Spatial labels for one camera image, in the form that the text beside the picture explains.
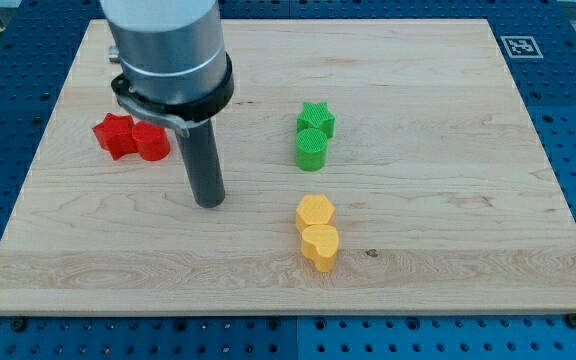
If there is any wooden board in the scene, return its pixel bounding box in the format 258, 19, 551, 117
0, 19, 576, 317

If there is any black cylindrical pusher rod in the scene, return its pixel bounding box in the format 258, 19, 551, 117
175, 119, 225, 208

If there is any green cylinder block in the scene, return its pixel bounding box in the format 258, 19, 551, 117
295, 128, 328, 171

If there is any white fiducial marker tag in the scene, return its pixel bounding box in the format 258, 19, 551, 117
501, 35, 543, 59

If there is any yellow hexagon block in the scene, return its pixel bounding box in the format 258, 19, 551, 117
295, 194, 335, 232

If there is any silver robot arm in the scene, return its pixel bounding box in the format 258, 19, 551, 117
100, 0, 234, 208

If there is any yellow heart block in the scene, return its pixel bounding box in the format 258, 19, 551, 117
301, 225, 340, 272

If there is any green star block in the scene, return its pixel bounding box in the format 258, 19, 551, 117
296, 102, 336, 139

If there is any red star block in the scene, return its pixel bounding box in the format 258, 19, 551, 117
92, 113, 138, 160

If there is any black clamp ring with lever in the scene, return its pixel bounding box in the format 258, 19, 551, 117
110, 52, 235, 139

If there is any red cylinder block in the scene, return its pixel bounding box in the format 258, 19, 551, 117
132, 122, 170, 161

